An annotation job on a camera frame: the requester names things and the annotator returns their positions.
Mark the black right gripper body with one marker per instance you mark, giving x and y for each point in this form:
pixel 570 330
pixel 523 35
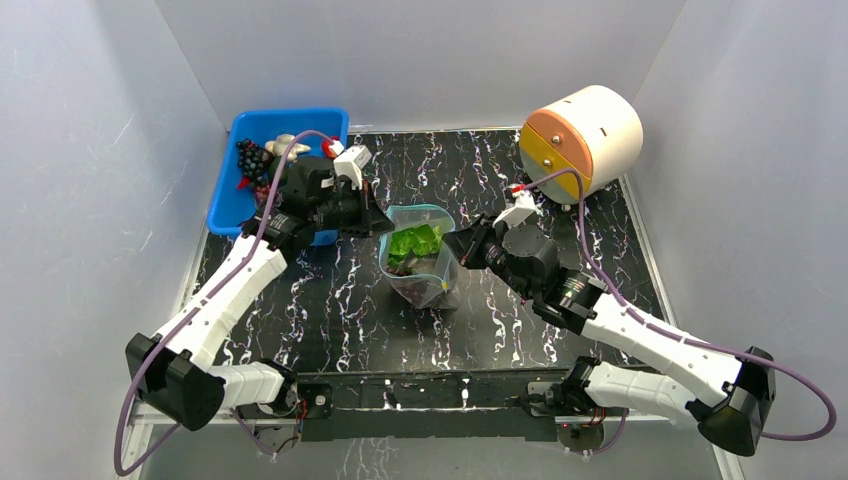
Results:
pixel 481 246

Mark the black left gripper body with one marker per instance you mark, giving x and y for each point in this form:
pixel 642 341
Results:
pixel 349 211

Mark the green toy lettuce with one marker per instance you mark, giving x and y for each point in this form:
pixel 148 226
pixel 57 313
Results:
pixel 415 242

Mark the grey toy fish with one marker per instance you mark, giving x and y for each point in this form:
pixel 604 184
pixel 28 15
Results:
pixel 414 265

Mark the clear zip top bag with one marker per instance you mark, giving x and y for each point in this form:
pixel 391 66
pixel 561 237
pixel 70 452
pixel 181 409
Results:
pixel 405 216

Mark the dark purple grape bunch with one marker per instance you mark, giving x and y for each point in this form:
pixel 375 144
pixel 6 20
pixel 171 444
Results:
pixel 429 291

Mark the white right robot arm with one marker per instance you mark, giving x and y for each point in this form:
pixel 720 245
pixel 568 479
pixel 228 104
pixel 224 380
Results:
pixel 727 397

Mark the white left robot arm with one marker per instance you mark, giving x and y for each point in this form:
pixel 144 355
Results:
pixel 174 370

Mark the blue plastic bin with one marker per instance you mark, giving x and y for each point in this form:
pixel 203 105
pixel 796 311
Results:
pixel 231 205

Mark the white toy garlic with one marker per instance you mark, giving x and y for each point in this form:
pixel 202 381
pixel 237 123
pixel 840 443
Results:
pixel 285 146

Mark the black toy grape bunch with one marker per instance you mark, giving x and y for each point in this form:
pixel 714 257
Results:
pixel 253 163

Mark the cylindrical drawer box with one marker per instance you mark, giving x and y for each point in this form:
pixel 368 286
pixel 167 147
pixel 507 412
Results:
pixel 594 130

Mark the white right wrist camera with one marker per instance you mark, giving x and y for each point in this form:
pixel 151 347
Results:
pixel 521 206

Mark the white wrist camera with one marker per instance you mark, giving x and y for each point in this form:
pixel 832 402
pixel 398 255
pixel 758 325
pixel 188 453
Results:
pixel 521 206
pixel 349 164

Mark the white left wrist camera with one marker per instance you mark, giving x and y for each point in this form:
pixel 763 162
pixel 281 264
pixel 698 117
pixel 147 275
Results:
pixel 349 164

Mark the black base frame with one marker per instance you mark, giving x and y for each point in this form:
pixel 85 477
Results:
pixel 517 403

